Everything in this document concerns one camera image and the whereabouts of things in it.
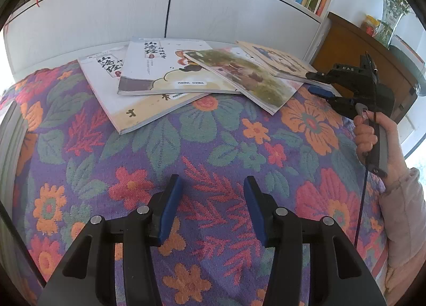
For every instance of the white calligraphy book swordsman picture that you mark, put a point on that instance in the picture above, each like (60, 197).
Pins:
(146, 70)

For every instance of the grey round object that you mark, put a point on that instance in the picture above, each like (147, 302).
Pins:
(409, 70)

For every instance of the stack of books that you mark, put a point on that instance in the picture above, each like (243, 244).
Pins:
(10, 146)

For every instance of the person's right forearm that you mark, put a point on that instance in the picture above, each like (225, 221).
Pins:
(406, 226)

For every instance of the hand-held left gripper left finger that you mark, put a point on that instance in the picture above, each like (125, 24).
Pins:
(171, 213)

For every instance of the brown wooden cabinet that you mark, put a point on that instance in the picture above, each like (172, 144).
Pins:
(349, 50)

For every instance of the white bookshelf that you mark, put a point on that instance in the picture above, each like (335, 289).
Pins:
(100, 10)

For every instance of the green plant in glass vase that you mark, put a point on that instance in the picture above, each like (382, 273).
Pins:
(391, 23)

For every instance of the floral blanket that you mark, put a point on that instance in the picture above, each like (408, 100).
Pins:
(213, 146)

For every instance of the jar with red label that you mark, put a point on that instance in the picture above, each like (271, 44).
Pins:
(370, 25)

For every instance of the person's right hand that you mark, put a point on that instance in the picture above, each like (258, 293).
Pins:
(396, 149)

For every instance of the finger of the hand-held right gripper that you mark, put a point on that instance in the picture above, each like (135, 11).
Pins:
(321, 90)
(319, 77)

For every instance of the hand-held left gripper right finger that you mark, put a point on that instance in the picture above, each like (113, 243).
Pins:
(256, 213)

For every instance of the pale yellow picture book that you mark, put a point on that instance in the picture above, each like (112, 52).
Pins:
(293, 63)

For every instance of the white calligraphy book beige base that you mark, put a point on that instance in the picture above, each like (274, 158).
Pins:
(100, 93)

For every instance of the book with forest picture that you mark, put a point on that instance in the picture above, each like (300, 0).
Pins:
(259, 83)

